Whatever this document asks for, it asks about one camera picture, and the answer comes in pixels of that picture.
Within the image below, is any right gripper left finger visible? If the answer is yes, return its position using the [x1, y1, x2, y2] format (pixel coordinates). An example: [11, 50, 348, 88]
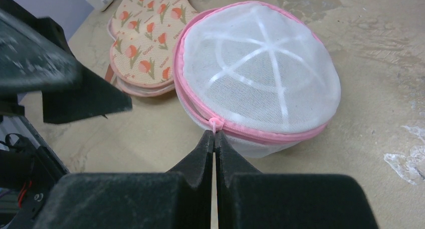
[34, 130, 215, 228]

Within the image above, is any floral mesh laundry bag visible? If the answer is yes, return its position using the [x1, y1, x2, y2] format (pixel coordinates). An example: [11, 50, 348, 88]
[105, 0, 197, 97]

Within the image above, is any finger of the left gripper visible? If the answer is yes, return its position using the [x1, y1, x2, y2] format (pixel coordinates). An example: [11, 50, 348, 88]
[1, 11, 132, 124]

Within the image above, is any white mesh laundry bag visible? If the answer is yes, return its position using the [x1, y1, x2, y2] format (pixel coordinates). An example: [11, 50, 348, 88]
[173, 1, 341, 158]

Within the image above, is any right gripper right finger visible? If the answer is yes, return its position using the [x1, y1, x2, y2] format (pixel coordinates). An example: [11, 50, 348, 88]
[215, 132, 378, 228]

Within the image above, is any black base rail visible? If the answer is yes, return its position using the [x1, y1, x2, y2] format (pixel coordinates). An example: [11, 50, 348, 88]
[1, 116, 69, 228]

